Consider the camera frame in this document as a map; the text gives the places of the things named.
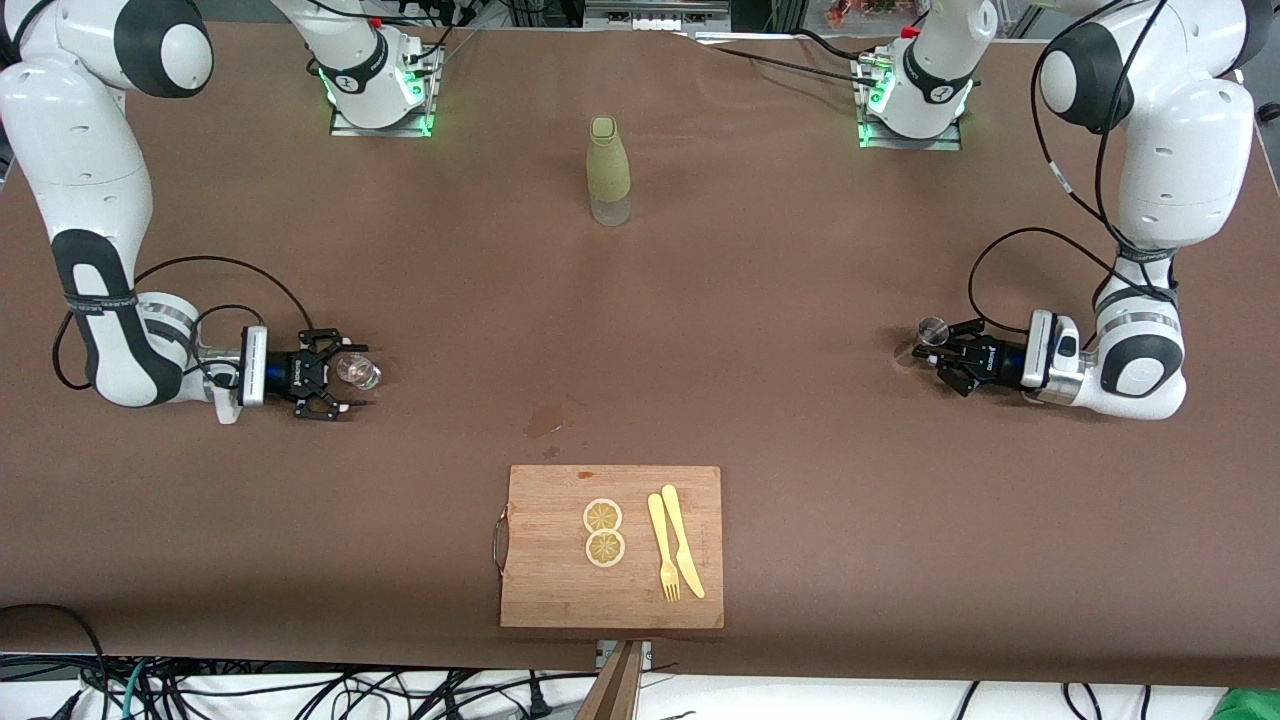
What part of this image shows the steel jigger measuring cup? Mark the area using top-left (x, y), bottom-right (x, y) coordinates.
top-left (893, 316), bottom-right (951, 366)

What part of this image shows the brown table cover sheet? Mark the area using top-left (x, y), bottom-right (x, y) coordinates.
top-left (0, 18), bottom-right (1280, 691)

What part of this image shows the wooden cutting board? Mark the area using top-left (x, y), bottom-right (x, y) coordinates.
top-left (491, 465), bottom-right (725, 630)

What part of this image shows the yellow plastic knife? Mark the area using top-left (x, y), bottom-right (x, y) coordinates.
top-left (661, 484), bottom-right (707, 600)

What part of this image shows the green sleeved glass bottle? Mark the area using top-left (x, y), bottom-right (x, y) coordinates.
top-left (586, 116), bottom-right (633, 227)

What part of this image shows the yellow plastic fork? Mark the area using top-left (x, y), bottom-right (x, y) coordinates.
top-left (647, 493), bottom-right (682, 603)

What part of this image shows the red orange packaging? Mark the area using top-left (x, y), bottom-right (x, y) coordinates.
top-left (825, 0), bottom-right (901, 27)

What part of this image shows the green object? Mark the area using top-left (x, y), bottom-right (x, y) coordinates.
top-left (1210, 688), bottom-right (1280, 720)

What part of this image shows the grey equipment box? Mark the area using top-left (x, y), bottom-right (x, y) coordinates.
top-left (585, 0), bottom-right (731, 33)

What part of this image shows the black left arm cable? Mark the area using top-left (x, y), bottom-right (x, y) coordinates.
top-left (968, 0), bottom-right (1183, 336)

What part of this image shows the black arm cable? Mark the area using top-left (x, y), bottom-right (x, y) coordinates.
top-left (968, 0), bottom-right (1183, 336)
top-left (52, 256), bottom-right (316, 391)

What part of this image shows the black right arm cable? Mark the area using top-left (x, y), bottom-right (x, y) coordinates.
top-left (52, 256), bottom-right (316, 391)

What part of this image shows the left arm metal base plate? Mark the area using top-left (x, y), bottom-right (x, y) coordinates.
top-left (855, 50), bottom-right (964, 152)

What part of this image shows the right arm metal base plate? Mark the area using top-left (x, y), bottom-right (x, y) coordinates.
top-left (328, 45), bottom-right (437, 139)

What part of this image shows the black base cable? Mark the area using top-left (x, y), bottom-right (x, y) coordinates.
top-left (795, 28), bottom-right (881, 63)
top-left (715, 45), bottom-right (876, 87)

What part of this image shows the black looped floor cable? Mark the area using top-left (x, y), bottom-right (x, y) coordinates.
top-left (0, 603), bottom-right (109, 720)

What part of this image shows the wooden post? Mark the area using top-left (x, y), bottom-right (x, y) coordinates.
top-left (575, 640), bottom-right (646, 720)

